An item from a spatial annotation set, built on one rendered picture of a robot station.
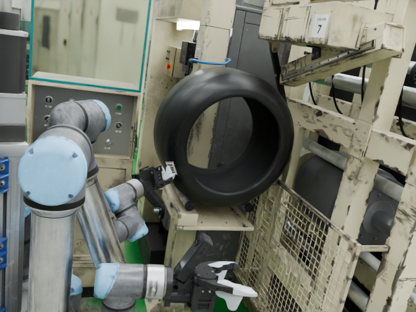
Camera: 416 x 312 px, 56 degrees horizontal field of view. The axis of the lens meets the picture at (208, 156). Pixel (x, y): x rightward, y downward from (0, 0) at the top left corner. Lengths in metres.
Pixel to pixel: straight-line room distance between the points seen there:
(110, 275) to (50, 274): 0.12
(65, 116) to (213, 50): 0.91
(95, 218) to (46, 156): 0.26
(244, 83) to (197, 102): 0.20
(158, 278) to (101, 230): 0.18
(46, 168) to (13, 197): 0.42
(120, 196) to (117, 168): 0.88
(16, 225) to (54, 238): 0.37
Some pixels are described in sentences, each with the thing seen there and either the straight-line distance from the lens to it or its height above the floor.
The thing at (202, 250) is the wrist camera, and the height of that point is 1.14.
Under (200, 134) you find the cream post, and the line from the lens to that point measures 1.99.
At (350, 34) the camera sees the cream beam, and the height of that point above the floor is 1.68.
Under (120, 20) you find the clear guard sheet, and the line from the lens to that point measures 2.11.
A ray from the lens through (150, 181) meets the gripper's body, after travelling 1.48.
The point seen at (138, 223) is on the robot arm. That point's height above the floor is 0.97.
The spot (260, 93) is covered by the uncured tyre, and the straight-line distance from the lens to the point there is 1.61.
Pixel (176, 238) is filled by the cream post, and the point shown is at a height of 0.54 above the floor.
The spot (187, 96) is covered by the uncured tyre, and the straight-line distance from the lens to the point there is 1.54.
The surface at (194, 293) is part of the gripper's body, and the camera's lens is 0.93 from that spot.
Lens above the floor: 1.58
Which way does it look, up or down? 16 degrees down
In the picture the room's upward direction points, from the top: 10 degrees clockwise
